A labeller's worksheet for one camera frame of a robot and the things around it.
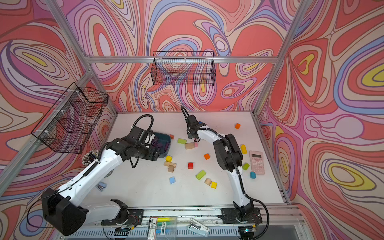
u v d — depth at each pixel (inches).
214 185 33.3
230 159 22.5
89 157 30.4
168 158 36.7
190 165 35.0
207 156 37.2
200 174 34.5
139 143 23.8
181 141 40.0
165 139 39.7
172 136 41.0
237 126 43.4
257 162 35.8
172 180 34.0
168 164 36.0
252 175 33.7
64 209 14.6
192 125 31.8
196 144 38.9
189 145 38.5
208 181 33.1
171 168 35.0
